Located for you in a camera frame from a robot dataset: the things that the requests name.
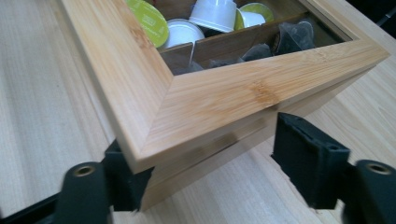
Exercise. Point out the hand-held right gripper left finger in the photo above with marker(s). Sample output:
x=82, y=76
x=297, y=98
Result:
x=124, y=189

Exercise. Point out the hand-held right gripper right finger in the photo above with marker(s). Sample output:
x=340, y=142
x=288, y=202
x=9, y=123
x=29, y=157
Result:
x=311, y=161

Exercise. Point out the wooden tea box glass lid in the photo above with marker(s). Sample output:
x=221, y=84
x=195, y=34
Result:
x=218, y=99

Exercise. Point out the pile of dark tea bags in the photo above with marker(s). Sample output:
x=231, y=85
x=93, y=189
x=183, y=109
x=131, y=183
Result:
x=294, y=37

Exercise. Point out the white capsule green lid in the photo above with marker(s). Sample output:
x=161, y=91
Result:
x=149, y=20
x=253, y=15

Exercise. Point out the white coffee capsule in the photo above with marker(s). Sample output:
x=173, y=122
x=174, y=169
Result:
x=182, y=32
x=214, y=14

